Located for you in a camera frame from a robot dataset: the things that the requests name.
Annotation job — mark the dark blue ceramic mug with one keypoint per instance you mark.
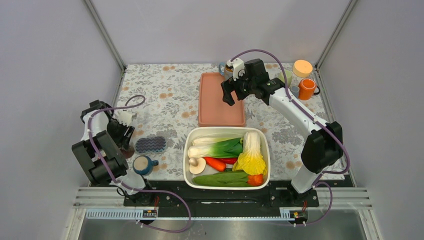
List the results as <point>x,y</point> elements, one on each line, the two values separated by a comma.
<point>143,165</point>

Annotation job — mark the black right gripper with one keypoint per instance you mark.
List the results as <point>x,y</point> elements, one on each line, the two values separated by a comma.
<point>231,85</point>

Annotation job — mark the toy white leek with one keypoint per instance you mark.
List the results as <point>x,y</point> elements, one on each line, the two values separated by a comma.
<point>218,141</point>

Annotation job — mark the toy orange tomato piece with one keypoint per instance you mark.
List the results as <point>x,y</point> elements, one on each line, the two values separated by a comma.
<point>255,180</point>

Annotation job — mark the blue zigzag sponge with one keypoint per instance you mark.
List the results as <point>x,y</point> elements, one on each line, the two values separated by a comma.
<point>156,144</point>

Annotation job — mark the aluminium front rail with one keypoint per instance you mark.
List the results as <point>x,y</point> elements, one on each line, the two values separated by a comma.
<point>106,203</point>

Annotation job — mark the toy orange carrot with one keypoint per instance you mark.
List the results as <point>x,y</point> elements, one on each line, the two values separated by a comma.
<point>215,163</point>

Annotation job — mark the toy napa cabbage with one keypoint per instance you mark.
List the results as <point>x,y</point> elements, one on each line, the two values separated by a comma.
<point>251,160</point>

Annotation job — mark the toy bok choy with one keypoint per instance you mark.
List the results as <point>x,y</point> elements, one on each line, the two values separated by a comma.
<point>215,151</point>

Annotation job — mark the small grey cup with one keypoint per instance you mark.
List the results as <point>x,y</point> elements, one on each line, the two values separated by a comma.
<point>295,90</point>

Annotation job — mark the orange mug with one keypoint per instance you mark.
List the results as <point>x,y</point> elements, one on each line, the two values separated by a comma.
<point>307,89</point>

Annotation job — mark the toy red chili pepper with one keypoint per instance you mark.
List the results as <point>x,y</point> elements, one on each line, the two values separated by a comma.
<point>229,161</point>

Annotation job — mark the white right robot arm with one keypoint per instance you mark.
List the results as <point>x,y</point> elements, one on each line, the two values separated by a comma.
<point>323,140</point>

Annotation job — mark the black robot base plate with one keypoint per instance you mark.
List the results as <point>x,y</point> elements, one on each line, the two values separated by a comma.
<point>178,199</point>

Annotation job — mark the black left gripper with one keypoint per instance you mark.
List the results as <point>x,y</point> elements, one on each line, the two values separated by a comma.
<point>123,140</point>

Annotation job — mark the light green mug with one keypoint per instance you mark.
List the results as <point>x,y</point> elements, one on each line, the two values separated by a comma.
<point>288,76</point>

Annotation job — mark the pale orange upside-down cup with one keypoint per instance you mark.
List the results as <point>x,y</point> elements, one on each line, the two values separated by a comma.
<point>302,68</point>

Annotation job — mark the salmon pink plastic tray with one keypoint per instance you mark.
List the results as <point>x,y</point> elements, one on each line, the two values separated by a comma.
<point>212,110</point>

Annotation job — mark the light blue butterfly mug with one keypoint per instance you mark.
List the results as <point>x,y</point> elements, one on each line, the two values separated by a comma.
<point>225,69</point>

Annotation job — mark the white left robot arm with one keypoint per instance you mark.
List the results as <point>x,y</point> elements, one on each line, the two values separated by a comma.
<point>103,149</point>

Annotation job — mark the toy mushroom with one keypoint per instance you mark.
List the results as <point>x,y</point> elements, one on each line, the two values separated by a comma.
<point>197,165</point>

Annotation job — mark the toy green leafy vegetable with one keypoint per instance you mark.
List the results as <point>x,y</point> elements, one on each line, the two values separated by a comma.
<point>227,179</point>

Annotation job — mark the floral patterned table cloth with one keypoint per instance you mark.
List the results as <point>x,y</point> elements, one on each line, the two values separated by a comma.
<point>165,98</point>

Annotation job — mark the white rectangular vegetable bin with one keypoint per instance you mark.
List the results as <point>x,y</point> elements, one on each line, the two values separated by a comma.
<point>223,132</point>

